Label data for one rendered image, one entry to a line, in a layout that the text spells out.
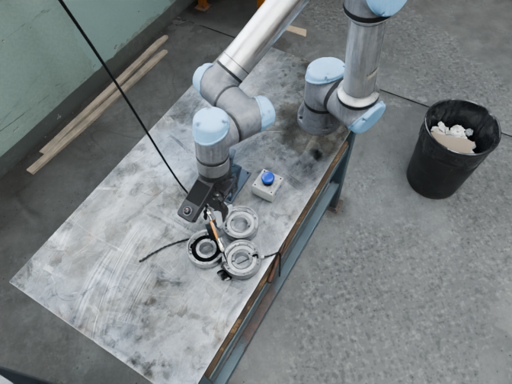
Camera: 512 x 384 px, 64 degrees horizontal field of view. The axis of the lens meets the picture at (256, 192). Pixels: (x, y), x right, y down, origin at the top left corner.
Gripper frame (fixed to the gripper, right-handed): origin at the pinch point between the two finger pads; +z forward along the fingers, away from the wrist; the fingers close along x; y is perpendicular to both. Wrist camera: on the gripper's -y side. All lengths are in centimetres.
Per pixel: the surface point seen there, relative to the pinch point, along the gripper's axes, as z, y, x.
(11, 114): 61, 32, 156
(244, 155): 5.9, 30.6, 8.6
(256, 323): 66, 6, -14
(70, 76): 61, 73, 157
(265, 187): 2.6, 20.3, -5.1
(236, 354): 67, -8, -13
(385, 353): 86, 31, -64
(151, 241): 11.2, -8.8, 15.5
